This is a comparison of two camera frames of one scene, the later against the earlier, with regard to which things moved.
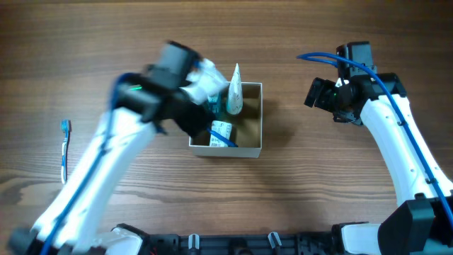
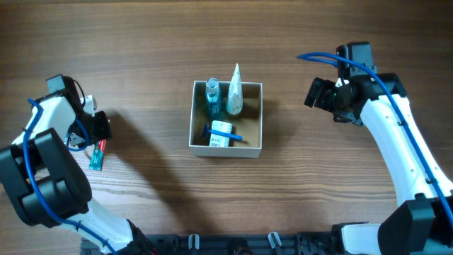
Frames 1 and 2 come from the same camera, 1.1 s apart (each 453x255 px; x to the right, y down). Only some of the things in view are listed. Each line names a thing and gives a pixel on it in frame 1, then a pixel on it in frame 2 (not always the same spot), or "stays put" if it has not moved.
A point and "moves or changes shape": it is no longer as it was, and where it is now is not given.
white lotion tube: [235, 99] stays put
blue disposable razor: [222, 138] moves or changes shape
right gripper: [315, 94] stays put
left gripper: [195, 122] -> [98, 127]
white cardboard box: [246, 132] stays put
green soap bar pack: [222, 128] stays put
